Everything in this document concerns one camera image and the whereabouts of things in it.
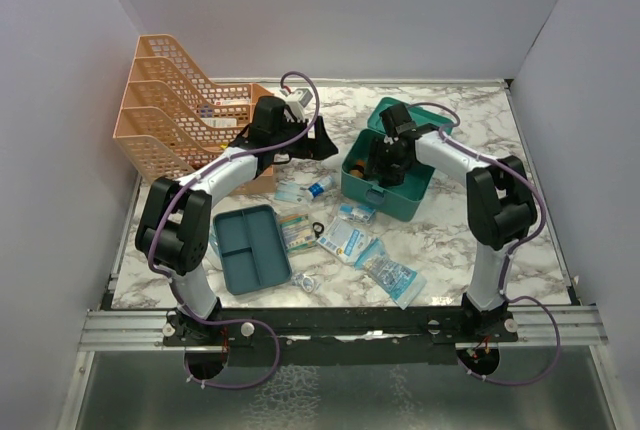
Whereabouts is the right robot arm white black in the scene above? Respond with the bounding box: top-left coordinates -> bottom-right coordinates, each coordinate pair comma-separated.
364,103 -> 546,341

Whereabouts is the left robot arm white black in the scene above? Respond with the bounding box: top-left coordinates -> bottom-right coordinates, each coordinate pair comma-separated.
135,96 -> 338,345

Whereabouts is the small blue white box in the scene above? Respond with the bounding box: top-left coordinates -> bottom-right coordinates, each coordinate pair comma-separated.
337,203 -> 376,225

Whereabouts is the clear small plastic packet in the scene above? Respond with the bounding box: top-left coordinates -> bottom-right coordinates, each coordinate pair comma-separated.
291,273 -> 318,293

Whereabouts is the blue white flat packet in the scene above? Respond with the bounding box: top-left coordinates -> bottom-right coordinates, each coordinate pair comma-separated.
274,182 -> 312,205

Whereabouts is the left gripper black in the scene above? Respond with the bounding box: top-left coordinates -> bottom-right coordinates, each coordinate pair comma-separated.
272,114 -> 338,161

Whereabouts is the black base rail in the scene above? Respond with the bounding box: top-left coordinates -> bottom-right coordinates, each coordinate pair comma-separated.
163,306 -> 517,367

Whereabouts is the green medicine box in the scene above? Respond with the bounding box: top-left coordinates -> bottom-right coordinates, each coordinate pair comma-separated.
340,97 -> 434,222

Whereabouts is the brown iodine bottle orange cap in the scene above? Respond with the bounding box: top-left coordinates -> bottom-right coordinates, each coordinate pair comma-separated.
349,162 -> 365,179

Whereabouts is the teal divided tray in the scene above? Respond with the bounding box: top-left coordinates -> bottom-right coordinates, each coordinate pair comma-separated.
212,205 -> 292,296

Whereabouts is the green orange bandage box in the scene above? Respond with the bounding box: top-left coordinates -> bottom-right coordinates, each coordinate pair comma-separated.
278,213 -> 324,254

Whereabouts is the white blue gauze pack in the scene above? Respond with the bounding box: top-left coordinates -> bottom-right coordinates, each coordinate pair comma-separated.
317,217 -> 373,266

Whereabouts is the orange plastic file organizer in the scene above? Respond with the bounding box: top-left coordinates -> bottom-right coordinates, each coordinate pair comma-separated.
113,34 -> 272,183

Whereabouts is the small bottle blue cap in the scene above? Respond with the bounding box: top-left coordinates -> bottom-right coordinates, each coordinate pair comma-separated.
306,175 -> 336,200

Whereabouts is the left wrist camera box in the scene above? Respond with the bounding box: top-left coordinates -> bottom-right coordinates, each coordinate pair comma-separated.
284,88 -> 313,120

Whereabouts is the mask packet under tray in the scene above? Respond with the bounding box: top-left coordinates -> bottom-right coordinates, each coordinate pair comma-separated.
206,229 -> 222,270

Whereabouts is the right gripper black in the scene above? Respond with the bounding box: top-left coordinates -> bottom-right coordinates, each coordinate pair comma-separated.
363,137 -> 409,188

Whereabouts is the clear blue swab bag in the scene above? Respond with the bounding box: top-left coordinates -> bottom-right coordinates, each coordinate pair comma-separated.
354,238 -> 426,310

